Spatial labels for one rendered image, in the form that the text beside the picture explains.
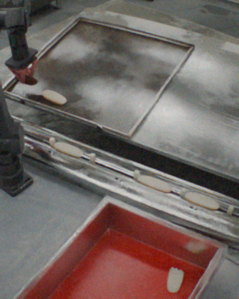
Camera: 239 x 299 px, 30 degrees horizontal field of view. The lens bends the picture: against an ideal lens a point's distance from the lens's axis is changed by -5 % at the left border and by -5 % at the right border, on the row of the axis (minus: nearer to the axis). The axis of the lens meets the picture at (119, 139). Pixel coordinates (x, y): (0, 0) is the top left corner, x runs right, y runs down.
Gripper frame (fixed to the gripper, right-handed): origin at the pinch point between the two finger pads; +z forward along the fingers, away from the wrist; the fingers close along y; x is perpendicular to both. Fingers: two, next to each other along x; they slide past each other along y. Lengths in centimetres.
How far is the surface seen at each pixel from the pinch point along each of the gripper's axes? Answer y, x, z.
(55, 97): -0.2, 12.3, 4.1
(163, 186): 11, 58, 7
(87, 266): 43, 56, 6
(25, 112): 4.0, 0.1, 12.2
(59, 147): 14.4, 25.0, 6.7
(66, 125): 1.9, 16.9, 12.5
